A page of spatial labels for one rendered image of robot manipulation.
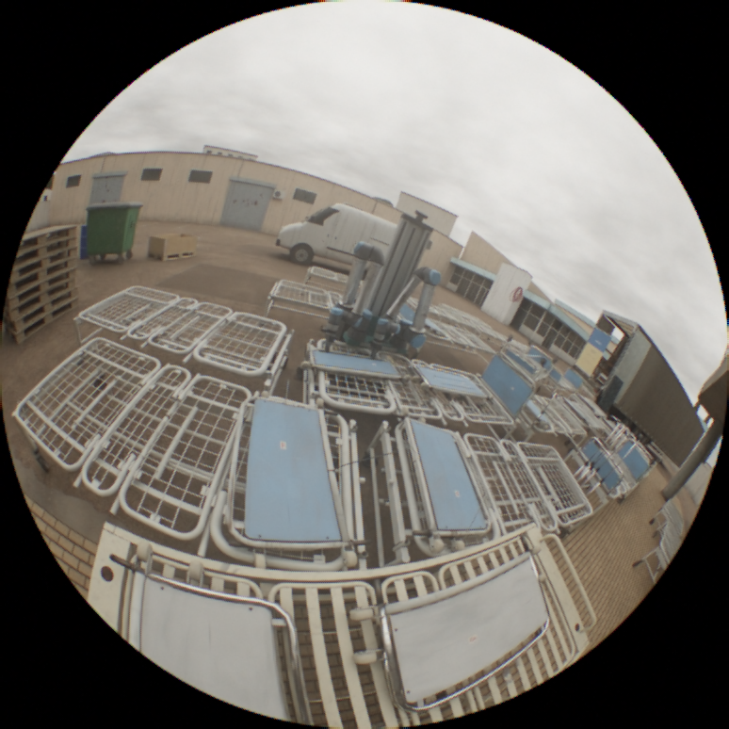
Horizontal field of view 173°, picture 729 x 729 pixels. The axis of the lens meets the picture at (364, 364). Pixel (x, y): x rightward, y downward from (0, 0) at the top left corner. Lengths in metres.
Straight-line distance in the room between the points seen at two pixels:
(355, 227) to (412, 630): 8.91
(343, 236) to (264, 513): 8.38
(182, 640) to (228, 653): 0.11
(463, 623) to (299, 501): 0.73
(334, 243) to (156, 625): 8.77
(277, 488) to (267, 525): 0.16
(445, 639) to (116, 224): 6.91
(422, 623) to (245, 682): 0.51
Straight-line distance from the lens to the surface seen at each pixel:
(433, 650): 0.89
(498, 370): 2.88
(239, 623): 0.75
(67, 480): 1.98
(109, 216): 6.51
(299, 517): 0.92
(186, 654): 0.79
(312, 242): 8.53
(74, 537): 1.80
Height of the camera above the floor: 1.40
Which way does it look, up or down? 27 degrees down
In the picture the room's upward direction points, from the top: 22 degrees clockwise
